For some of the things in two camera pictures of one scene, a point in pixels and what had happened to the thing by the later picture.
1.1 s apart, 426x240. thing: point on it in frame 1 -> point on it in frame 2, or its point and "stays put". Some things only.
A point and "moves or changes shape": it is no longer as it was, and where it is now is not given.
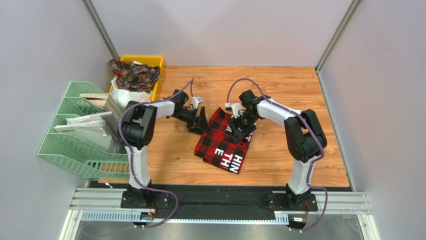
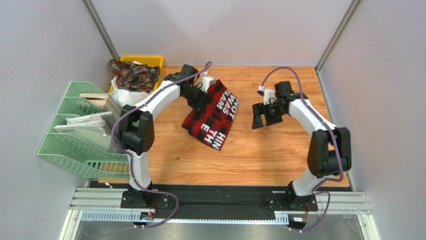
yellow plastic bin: (150, 60) stays put
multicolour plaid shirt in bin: (134, 77) stays put
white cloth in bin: (122, 96) stays put
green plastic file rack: (88, 157) stays put
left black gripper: (198, 125) -> (201, 105)
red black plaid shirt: (219, 147) moves or changes shape
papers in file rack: (101, 129) stays put
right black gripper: (240, 125) -> (266, 112)
